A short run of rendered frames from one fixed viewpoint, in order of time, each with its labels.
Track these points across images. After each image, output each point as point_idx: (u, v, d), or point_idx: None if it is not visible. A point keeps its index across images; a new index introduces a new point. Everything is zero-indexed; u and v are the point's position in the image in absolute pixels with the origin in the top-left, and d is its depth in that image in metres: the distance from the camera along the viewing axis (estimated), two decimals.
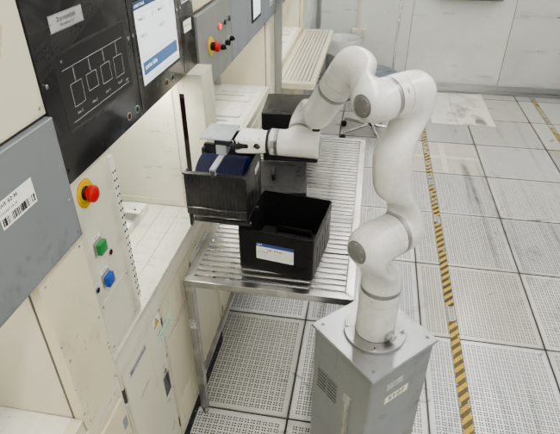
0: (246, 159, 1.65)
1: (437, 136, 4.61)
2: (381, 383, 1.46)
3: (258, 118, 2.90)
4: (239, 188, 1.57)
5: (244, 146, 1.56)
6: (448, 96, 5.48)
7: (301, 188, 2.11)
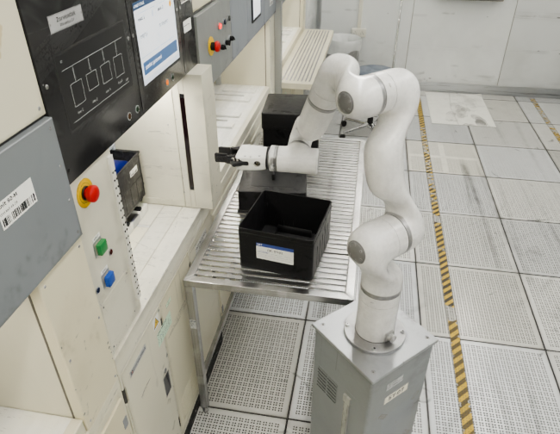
0: (121, 164, 1.75)
1: (437, 136, 4.61)
2: (381, 383, 1.46)
3: (258, 118, 2.90)
4: None
5: (245, 164, 1.59)
6: (448, 96, 5.48)
7: (301, 188, 2.11)
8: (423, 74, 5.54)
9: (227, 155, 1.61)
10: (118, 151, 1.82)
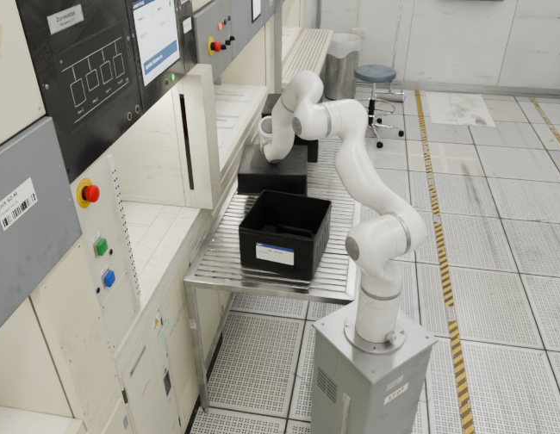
0: None
1: (437, 136, 4.61)
2: (381, 383, 1.46)
3: (258, 118, 2.90)
4: None
5: None
6: (448, 96, 5.48)
7: (301, 170, 2.06)
8: (423, 74, 5.54)
9: None
10: None
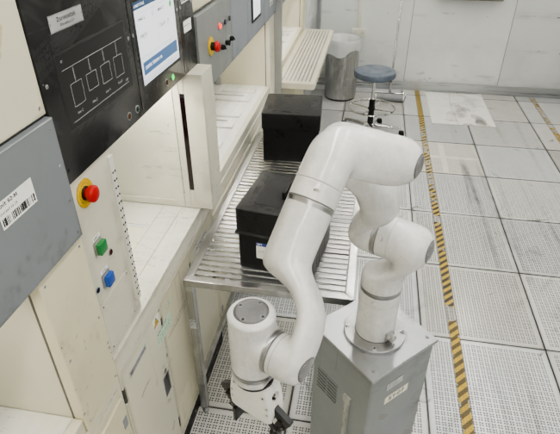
0: None
1: (437, 136, 4.61)
2: (381, 383, 1.46)
3: (258, 118, 2.90)
4: None
5: (277, 406, 0.95)
6: (448, 96, 5.48)
7: None
8: (423, 74, 5.54)
9: (274, 430, 0.97)
10: None
